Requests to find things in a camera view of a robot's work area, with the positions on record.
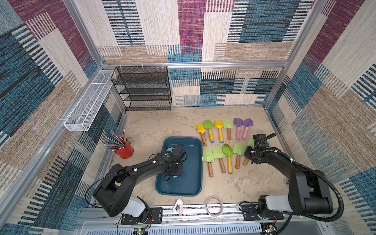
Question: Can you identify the light blue shovel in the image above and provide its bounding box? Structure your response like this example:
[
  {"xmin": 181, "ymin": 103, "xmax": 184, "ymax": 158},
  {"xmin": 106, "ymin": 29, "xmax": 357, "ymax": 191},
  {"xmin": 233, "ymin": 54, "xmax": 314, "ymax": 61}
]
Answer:
[{"xmin": 166, "ymin": 147, "xmax": 177, "ymax": 178}]

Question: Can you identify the bright green shovel yellow handle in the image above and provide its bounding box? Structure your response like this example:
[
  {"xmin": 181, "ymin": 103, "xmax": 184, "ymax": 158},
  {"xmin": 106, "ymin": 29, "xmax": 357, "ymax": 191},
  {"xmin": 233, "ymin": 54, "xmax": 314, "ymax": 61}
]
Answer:
[{"xmin": 222, "ymin": 144, "xmax": 234, "ymax": 174}]

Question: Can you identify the purple shovel long pink handle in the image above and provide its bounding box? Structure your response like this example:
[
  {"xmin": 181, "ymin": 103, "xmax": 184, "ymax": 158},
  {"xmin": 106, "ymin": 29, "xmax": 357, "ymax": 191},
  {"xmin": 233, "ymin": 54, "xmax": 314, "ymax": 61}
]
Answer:
[{"xmin": 233, "ymin": 118, "xmax": 243, "ymax": 140}]

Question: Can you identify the yellow shovel wooden handle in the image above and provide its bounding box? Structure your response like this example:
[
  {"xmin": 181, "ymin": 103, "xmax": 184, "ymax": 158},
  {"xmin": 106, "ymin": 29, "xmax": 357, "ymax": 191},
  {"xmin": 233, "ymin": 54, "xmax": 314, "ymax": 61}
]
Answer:
[{"xmin": 196, "ymin": 124, "xmax": 207, "ymax": 146}]

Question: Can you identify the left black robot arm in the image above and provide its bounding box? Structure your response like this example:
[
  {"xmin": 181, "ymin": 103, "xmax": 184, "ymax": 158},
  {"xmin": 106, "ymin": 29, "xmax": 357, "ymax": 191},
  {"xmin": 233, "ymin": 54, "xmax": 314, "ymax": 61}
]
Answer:
[{"xmin": 93, "ymin": 146, "xmax": 188, "ymax": 217}]

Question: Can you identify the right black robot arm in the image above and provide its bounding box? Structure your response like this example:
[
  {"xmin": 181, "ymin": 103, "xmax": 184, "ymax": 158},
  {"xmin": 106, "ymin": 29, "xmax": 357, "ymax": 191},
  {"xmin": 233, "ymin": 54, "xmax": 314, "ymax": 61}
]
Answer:
[{"xmin": 244, "ymin": 133, "xmax": 345, "ymax": 222}]

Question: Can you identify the teal plastic storage box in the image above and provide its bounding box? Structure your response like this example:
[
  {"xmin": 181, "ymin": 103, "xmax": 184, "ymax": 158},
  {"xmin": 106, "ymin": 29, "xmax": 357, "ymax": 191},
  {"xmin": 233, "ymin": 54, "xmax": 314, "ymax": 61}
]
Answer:
[{"xmin": 155, "ymin": 137, "xmax": 203, "ymax": 196}]

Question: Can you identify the pink white small device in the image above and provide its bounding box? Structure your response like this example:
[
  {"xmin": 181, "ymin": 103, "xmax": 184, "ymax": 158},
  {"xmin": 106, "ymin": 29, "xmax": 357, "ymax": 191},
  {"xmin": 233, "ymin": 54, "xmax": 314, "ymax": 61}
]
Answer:
[{"xmin": 172, "ymin": 199, "xmax": 184, "ymax": 216}]

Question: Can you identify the red pencil cup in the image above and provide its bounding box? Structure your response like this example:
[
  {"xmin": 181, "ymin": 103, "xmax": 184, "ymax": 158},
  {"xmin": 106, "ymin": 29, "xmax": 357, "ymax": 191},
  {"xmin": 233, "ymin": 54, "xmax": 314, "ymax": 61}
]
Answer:
[{"xmin": 114, "ymin": 142, "xmax": 134, "ymax": 159}]

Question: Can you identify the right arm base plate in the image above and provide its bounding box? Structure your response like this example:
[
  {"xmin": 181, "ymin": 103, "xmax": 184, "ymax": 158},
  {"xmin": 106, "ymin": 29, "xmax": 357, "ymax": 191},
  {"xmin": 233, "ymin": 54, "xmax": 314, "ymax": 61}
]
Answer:
[{"xmin": 240, "ymin": 204, "xmax": 285, "ymax": 221}]

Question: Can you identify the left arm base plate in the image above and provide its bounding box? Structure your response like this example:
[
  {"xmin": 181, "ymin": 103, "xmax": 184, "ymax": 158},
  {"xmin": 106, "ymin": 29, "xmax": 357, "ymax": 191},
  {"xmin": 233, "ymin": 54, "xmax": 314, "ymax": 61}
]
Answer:
[{"xmin": 120, "ymin": 207, "xmax": 163, "ymax": 225}]

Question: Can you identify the white cable coil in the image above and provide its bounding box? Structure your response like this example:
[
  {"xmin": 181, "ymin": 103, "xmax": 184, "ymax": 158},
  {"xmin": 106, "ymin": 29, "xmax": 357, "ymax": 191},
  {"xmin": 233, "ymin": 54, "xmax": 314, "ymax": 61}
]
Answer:
[{"xmin": 205, "ymin": 195, "xmax": 224, "ymax": 218}]

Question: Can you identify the black wire shelf rack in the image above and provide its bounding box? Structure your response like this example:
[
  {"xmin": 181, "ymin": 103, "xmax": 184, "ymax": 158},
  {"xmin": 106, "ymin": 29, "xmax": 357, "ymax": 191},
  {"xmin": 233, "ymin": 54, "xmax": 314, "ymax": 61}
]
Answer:
[{"xmin": 112, "ymin": 66, "xmax": 172, "ymax": 112}]

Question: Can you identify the white wire mesh basket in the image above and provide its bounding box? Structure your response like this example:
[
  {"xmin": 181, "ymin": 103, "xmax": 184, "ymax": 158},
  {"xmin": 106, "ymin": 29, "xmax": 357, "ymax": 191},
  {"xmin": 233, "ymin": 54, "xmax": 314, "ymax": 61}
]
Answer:
[{"xmin": 64, "ymin": 70, "xmax": 114, "ymax": 132}]

